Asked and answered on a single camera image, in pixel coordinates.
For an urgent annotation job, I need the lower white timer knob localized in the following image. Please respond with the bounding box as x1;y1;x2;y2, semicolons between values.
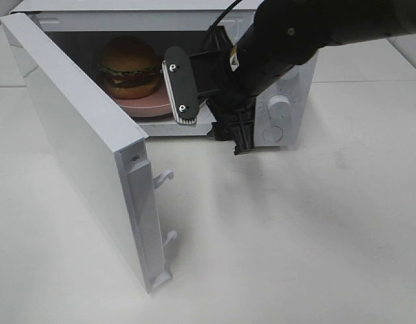
267;95;291;119

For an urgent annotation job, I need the white microwave oven body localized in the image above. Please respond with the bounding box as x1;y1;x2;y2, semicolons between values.
10;0;319;149

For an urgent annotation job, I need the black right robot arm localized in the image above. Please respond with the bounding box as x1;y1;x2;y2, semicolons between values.
190;0;416;155

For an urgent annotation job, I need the pink round plate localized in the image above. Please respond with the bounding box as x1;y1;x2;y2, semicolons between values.
115;88;172;117

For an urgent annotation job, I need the round white door release button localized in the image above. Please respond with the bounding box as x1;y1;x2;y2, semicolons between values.
262;126;283;142

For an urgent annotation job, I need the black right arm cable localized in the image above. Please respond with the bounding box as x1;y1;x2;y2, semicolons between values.
207;0;244;41

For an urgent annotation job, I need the toy hamburger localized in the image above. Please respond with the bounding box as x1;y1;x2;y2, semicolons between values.
99;36;162;99

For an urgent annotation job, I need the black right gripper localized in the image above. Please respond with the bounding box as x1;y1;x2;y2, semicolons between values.
190;26;294;155

